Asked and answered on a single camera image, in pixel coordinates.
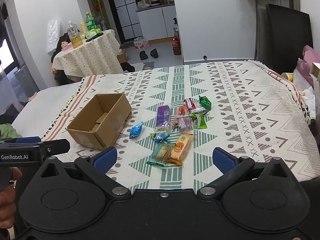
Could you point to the blue snack packet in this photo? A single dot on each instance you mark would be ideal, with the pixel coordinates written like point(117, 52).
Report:
point(136, 130)

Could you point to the brown cardboard box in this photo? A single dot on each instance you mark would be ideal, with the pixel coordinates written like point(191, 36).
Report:
point(101, 121)

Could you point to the orange snack packet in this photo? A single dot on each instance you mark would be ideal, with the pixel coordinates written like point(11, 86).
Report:
point(181, 111)

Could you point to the black slipper right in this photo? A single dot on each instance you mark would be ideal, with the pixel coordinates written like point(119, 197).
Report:
point(154, 53)

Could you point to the pink pillow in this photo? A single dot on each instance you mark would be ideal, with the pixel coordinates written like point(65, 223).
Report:
point(304, 65)

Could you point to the black slipper left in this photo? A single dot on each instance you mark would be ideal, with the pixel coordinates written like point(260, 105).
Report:
point(143, 55)

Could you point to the black office chair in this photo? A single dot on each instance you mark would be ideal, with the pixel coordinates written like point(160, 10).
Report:
point(282, 33)

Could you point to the white bubble foam sheet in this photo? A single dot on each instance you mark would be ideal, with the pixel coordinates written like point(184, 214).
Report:
point(53, 35)

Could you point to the orange bread packet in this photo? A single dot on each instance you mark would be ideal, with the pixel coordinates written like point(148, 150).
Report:
point(180, 149)

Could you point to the red white snack packet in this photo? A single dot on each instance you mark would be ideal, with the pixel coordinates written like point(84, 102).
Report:
point(190, 105)

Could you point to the purple cake bar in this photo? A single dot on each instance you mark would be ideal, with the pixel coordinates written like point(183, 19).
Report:
point(162, 119)

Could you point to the silver grey snack packet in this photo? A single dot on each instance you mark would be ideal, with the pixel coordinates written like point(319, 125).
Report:
point(199, 110)

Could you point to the light green snack packet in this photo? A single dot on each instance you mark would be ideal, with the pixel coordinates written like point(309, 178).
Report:
point(198, 121)

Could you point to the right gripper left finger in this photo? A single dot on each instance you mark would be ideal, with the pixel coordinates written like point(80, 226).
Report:
point(96, 168)

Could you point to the round table dotted cloth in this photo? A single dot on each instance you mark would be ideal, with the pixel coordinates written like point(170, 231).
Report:
point(95, 57)

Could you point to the teal biscuit packet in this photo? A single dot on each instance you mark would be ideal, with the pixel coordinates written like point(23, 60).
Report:
point(160, 154)

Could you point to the dark green snack packet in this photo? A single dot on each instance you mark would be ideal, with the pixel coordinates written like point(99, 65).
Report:
point(205, 104)

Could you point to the clear yellow drink bottle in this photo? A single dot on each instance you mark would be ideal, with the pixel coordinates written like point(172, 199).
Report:
point(74, 35)

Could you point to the black slipper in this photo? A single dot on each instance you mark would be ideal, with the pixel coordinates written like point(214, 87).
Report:
point(154, 53)
point(143, 55)

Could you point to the green soda bottle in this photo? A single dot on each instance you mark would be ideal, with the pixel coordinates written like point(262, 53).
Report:
point(90, 22)

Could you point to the patterned bed blanket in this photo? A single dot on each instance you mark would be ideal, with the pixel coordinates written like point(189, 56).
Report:
point(255, 113)

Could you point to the person's left hand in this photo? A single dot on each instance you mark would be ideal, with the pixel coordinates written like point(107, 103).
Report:
point(8, 207)

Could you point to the white kitchen cabinet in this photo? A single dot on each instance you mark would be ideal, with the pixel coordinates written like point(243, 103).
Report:
point(157, 22)

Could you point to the dark red floor bottle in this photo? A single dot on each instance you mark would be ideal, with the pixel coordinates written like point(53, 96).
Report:
point(176, 43)

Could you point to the blue green candy packet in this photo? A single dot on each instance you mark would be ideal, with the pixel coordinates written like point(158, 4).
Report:
point(159, 136)

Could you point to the pale purple snack packet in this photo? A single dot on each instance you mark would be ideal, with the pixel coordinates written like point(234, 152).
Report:
point(183, 124)

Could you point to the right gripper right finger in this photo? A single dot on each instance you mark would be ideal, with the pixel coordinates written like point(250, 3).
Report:
point(232, 168)

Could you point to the small floor cardboard box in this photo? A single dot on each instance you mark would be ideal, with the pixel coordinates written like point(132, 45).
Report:
point(122, 56)

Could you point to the water bottle pack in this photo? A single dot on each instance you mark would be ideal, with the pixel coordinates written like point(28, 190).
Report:
point(141, 43)

